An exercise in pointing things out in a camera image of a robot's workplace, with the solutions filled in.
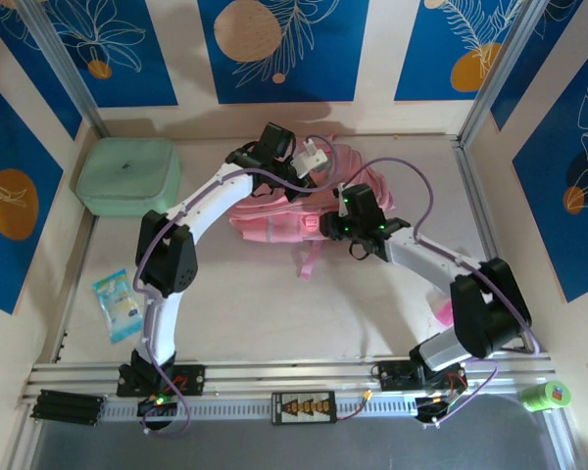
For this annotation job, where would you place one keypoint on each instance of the pink school backpack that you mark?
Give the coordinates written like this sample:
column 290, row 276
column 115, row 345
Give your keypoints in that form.
column 274, row 220

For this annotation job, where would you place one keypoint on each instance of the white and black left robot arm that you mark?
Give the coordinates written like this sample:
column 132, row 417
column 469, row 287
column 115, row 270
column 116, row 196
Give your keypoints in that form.
column 215, row 196

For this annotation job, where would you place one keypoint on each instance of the pink and white packet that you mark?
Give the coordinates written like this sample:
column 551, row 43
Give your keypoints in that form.
column 443, row 313

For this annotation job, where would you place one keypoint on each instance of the blue poster large peach circle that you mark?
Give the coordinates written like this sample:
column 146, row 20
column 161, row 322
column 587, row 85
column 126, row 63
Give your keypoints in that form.
column 323, row 49

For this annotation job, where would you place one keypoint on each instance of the mint green storage case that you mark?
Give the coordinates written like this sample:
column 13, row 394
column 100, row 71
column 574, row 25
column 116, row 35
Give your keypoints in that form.
column 122, row 176

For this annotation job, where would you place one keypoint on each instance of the blue poster white flower outline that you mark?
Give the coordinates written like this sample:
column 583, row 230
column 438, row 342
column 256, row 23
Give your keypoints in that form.
column 152, row 49

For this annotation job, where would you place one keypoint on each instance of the blue poster fern orange circle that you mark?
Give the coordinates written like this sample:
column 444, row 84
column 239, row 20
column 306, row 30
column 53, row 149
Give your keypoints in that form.
column 431, row 49

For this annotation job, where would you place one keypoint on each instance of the black power distribution board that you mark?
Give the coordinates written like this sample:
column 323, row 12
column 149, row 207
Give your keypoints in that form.
column 304, row 407

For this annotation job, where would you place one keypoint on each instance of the blue poster leaves dark circle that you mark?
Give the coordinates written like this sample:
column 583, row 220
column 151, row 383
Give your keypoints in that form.
column 558, row 235

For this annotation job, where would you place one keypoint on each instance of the blue wet wipes packet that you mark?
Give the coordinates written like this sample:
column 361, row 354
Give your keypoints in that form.
column 117, row 306

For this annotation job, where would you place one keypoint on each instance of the green thread spool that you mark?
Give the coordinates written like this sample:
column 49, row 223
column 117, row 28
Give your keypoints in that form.
column 539, row 397

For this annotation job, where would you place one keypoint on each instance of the blue poster orange oval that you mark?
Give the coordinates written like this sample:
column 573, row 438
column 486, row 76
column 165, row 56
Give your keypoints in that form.
column 10, row 245

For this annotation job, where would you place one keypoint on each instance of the black bar bundle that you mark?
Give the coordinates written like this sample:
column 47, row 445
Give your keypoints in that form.
column 68, row 407

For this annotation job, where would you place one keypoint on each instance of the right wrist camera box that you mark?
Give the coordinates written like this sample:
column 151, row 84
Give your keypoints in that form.
column 342, row 203

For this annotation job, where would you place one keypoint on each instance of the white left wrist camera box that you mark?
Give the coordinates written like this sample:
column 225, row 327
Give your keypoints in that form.
column 308, row 161

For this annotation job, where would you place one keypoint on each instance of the aluminium side rail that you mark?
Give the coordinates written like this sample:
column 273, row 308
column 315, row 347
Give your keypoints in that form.
column 90, row 226
column 470, row 171

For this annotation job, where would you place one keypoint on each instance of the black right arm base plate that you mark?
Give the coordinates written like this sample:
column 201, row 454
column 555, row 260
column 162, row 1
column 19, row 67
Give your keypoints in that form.
column 392, row 377

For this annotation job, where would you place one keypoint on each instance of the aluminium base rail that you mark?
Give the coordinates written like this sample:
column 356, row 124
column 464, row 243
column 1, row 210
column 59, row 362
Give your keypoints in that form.
column 284, row 374

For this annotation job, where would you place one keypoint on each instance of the aluminium frame post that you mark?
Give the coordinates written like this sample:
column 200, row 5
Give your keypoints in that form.
column 500, row 63
column 63, row 63

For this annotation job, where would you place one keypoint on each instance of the blue floral wall poster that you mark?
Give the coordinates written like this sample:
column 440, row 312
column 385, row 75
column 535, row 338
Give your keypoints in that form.
column 529, row 73
column 29, row 73

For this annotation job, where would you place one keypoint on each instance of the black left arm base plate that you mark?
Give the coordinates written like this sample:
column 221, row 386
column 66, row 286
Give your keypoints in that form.
column 191, row 379

